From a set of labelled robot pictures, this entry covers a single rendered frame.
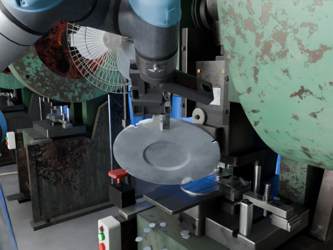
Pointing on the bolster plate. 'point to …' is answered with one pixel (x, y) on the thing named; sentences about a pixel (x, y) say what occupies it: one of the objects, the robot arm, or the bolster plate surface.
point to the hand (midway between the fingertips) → (166, 125)
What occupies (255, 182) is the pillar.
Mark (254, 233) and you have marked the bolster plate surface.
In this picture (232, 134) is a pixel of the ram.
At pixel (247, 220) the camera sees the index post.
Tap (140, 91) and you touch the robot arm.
